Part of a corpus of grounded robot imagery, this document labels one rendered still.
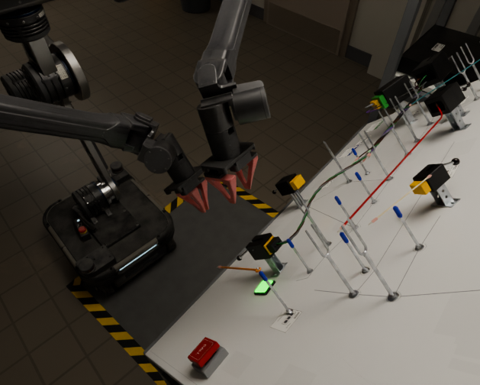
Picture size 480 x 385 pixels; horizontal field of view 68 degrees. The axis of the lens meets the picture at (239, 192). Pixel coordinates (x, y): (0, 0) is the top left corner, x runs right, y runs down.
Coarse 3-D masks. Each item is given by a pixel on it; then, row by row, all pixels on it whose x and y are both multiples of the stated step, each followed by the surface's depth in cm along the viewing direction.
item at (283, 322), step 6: (282, 312) 66; (294, 312) 64; (300, 312) 63; (282, 318) 64; (288, 318) 63; (294, 318) 62; (276, 324) 64; (282, 324) 63; (288, 324) 62; (282, 330) 61
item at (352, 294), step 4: (312, 224) 56; (308, 232) 55; (316, 232) 56; (308, 236) 55; (320, 236) 56; (312, 240) 55; (316, 244) 55; (324, 244) 56; (328, 248) 56; (320, 252) 56; (328, 252) 56; (324, 256) 56; (328, 256) 56; (332, 260) 56; (332, 264) 57; (336, 268) 57; (340, 272) 57; (340, 276) 57; (344, 280) 57; (348, 284) 57; (348, 288) 58; (352, 292) 58; (356, 292) 58; (352, 296) 58; (356, 296) 57
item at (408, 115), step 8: (392, 80) 113; (400, 80) 108; (408, 80) 109; (384, 88) 111; (392, 88) 109; (400, 88) 109; (408, 88) 109; (384, 96) 110; (392, 96) 109; (408, 96) 110; (408, 112) 113; (408, 120) 113; (416, 120) 112
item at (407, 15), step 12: (408, 0) 114; (420, 0) 113; (456, 0) 154; (408, 12) 116; (444, 12) 157; (408, 24) 118; (444, 24) 160; (396, 36) 123; (408, 36) 123; (396, 48) 125; (396, 60) 128; (384, 72) 133; (396, 72) 136; (384, 84) 136; (420, 96) 130; (372, 120) 149
